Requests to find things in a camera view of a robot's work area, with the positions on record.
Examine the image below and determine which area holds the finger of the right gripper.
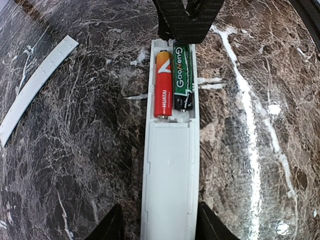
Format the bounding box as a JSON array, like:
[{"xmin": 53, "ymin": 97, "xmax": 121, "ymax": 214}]
[{"xmin": 153, "ymin": 0, "xmax": 225, "ymax": 44}]

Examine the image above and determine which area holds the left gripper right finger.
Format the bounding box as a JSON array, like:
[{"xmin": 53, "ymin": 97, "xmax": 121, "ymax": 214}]
[{"xmin": 197, "ymin": 201, "xmax": 239, "ymax": 240}]

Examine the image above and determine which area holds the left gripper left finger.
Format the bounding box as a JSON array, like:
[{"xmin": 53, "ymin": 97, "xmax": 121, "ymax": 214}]
[{"xmin": 86, "ymin": 204, "xmax": 124, "ymax": 240}]

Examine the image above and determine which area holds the white remote control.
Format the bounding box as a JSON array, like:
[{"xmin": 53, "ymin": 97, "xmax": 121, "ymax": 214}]
[{"xmin": 140, "ymin": 39, "xmax": 200, "ymax": 240}]

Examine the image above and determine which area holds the green battery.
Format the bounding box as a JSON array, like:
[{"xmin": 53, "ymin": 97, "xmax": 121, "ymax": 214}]
[{"xmin": 173, "ymin": 43, "xmax": 194, "ymax": 112}]

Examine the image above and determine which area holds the red battery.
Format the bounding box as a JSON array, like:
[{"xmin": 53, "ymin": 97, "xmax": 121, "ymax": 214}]
[{"xmin": 154, "ymin": 50, "xmax": 173, "ymax": 119}]

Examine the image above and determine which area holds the white battery cover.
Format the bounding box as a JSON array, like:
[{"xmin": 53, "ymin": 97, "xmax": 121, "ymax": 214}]
[{"xmin": 0, "ymin": 35, "xmax": 79, "ymax": 147}]

